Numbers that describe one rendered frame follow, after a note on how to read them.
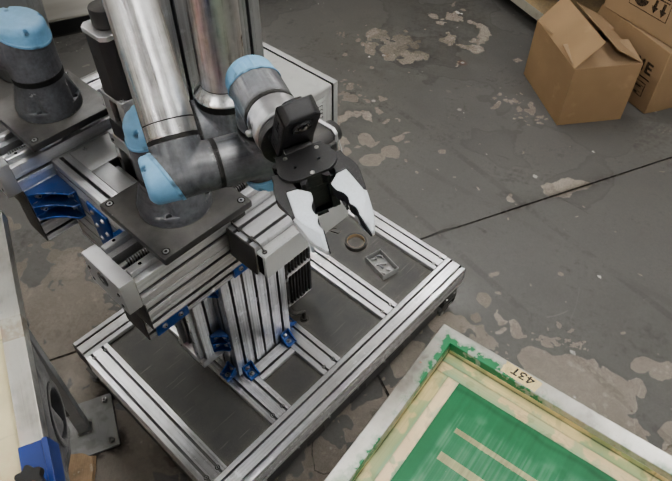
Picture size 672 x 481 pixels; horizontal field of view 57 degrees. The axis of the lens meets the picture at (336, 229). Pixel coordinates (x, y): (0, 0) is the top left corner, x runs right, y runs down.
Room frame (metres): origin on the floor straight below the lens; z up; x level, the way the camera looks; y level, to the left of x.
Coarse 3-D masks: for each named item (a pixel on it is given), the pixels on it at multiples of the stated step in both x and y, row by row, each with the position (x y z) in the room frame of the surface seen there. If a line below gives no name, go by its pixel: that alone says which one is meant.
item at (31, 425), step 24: (0, 216) 0.87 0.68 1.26; (0, 240) 0.82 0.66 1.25; (0, 264) 0.77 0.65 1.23; (0, 288) 0.72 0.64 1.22; (0, 312) 0.67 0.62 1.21; (24, 312) 0.69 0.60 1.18; (24, 336) 0.63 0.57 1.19; (24, 360) 0.59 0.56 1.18; (24, 384) 0.54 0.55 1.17; (24, 408) 0.50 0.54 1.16; (24, 432) 0.47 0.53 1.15
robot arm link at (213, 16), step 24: (192, 0) 0.93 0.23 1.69; (216, 0) 0.93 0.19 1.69; (192, 24) 0.94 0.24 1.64; (216, 24) 0.93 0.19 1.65; (240, 24) 0.97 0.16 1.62; (216, 48) 0.92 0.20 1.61; (240, 48) 0.95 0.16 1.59; (216, 72) 0.92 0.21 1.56; (216, 96) 0.92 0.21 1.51; (216, 120) 0.91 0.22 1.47
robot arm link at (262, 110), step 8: (264, 96) 0.67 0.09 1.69; (272, 96) 0.66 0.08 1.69; (280, 96) 0.67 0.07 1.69; (288, 96) 0.67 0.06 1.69; (256, 104) 0.66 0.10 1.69; (264, 104) 0.65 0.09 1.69; (272, 104) 0.65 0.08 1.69; (280, 104) 0.65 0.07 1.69; (248, 112) 0.66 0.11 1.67; (256, 112) 0.65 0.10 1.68; (264, 112) 0.64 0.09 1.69; (272, 112) 0.63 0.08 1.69; (248, 120) 0.65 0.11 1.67; (256, 120) 0.64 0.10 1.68; (264, 120) 0.63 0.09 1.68; (248, 128) 0.65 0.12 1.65; (256, 128) 0.63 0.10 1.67; (248, 136) 0.64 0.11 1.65; (256, 136) 0.62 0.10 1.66
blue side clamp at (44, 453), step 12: (36, 444) 0.44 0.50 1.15; (48, 444) 0.44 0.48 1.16; (24, 456) 0.42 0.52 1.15; (36, 456) 0.42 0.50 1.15; (48, 456) 0.42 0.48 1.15; (60, 456) 0.45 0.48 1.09; (48, 468) 0.40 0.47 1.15; (60, 468) 0.42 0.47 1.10; (48, 480) 0.39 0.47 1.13; (60, 480) 0.40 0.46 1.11
